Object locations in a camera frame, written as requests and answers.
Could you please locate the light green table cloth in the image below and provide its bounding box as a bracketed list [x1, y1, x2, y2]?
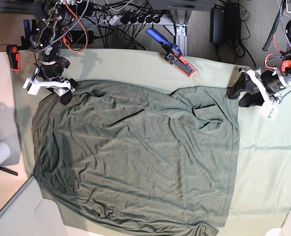
[10, 48, 291, 236]

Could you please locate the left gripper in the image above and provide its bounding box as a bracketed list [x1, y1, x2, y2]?
[228, 69, 290, 107]

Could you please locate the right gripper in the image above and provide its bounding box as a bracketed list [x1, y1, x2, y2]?
[39, 59, 78, 105]

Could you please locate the blue orange corner clamp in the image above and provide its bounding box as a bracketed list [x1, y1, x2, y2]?
[6, 19, 37, 71]

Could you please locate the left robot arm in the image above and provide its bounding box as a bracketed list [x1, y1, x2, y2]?
[228, 0, 291, 107]

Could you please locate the black power adapter right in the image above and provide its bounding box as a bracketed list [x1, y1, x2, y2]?
[225, 2, 241, 40]

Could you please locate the black power brick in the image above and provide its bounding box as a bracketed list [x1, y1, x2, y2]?
[70, 30, 94, 44]

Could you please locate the black tripod leg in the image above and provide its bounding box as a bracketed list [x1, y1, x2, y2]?
[0, 166, 18, 176]

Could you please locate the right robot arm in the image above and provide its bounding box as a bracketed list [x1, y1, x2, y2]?
[23, 0, 89, 105]

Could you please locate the black power adapter left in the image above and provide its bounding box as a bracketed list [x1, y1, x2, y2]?
[209, 7, 226, 44]

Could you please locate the black power adapter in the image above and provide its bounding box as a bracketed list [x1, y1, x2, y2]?
[209, 7, 226, 44]
[225, 2, 241, 40]

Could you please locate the white power strip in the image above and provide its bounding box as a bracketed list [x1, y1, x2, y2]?
[103, 14, 174, 26]

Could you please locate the green grey T-shirt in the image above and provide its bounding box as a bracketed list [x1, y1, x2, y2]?
[32, 80, 240, 236]

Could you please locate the aluminium frame post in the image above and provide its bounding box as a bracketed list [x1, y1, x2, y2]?
[170, 10, 192, 56]

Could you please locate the blue orange bar clamp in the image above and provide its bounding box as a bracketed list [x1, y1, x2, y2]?
[146, 28, 197, 78]

